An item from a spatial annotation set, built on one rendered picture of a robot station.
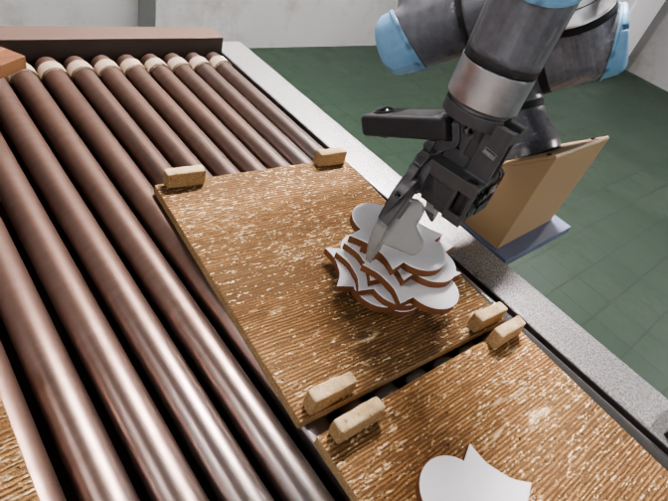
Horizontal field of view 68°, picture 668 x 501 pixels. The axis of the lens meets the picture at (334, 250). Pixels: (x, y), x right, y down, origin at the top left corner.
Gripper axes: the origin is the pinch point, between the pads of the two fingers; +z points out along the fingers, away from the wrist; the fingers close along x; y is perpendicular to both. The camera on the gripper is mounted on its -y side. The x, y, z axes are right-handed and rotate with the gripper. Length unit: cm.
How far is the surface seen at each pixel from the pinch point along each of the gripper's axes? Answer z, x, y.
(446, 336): 7.8, -0.4, 12.2
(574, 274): 102, 196, 23
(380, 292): 4.2, -5.7, 3.2
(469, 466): 6.6, -14.6, 23.0
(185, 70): 10, 15, -64
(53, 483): 10.1, -43.3, -2.8
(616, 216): 102, 288, 22
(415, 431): 7.8, -15.2, 16.8
